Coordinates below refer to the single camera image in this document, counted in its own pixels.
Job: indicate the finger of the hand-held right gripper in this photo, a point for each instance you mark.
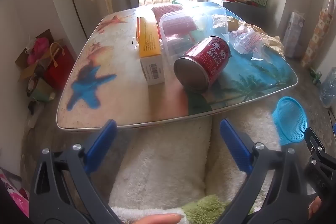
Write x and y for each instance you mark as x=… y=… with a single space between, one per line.
x=315 y=145

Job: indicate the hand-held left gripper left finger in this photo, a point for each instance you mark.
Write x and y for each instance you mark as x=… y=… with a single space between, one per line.
x=105 y=140

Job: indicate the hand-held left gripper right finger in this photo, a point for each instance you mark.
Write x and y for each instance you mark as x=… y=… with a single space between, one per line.
x=236 y=146

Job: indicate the blue mesh basket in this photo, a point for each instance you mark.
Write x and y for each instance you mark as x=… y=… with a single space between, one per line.
x=291 y=119

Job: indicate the red milk can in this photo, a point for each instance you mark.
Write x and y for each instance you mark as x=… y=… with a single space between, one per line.
x=210 y=56

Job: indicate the yellow carton box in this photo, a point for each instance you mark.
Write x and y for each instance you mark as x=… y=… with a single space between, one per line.
x=148 y=43

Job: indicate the clear wrapper red lettering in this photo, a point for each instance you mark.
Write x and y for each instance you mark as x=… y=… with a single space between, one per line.
x=246 y=40

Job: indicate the clear plastic container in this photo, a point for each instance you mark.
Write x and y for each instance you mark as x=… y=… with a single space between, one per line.
x=183 y=24

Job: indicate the green plastic bottle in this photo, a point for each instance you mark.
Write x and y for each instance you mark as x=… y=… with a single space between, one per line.
x=179 y=0

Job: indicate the person's right hand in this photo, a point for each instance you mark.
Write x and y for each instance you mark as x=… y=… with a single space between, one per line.
x=315 y=207

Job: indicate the person's left hand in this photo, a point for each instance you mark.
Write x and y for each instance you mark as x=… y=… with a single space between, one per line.
x=162 y=219

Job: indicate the beach print table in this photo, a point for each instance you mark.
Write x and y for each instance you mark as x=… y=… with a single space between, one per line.
x=118 y=98

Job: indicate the empty clear water jug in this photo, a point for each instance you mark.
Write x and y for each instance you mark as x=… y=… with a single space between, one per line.
x=328 y=92

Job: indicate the white fluffy pants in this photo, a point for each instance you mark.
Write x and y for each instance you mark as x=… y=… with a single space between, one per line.
x=162 y=166

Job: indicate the green towel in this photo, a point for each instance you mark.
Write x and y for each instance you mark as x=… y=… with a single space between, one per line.
x=204 y=209

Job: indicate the green yellow bag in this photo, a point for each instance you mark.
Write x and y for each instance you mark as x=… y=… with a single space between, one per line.
x=42 y=90

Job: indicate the red gift bag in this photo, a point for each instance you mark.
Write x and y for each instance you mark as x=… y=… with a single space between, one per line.
x=60 y=71

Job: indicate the pink printed cloth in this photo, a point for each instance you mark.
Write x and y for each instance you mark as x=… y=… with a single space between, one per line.
x=15 y=197

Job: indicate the pink soft bundle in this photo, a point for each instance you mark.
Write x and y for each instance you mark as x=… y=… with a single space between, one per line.
x=39 y=49

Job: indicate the toilet paper pack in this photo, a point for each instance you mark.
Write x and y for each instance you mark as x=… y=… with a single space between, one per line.
x=294 y=32

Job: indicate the brown cardboard sheet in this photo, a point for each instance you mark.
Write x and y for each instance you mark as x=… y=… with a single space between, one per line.
x=46 y=34

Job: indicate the grey cabinet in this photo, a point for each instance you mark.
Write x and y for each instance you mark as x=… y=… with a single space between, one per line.
x=244 y=12

